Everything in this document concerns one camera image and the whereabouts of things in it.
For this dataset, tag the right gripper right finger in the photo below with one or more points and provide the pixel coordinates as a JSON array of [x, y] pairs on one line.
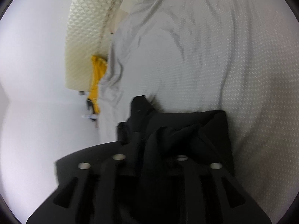
[[205, 190]]

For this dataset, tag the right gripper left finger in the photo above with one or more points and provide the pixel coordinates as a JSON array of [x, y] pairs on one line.
[[86, 190]]

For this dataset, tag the black puffer jacket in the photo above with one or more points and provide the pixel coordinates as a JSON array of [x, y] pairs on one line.
[[149, 141]]

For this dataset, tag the black bag on nightstand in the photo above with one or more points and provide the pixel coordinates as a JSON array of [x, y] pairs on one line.
[[91, 108]]

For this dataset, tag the white spray bottle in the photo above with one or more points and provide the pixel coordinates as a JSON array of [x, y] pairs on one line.
[[90, 116]]

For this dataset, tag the yellow crown pillow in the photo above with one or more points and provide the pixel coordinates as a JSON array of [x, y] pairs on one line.
[[99, 67]]

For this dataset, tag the grey bed cover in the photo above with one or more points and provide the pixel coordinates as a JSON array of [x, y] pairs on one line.
[[240, 56]]

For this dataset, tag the cream quilted headboard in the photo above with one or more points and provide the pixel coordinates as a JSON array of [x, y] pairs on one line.
[[88, 33]]

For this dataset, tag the patchwork pastel pillow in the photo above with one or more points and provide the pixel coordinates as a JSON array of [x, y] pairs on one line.
[[123, 10]]

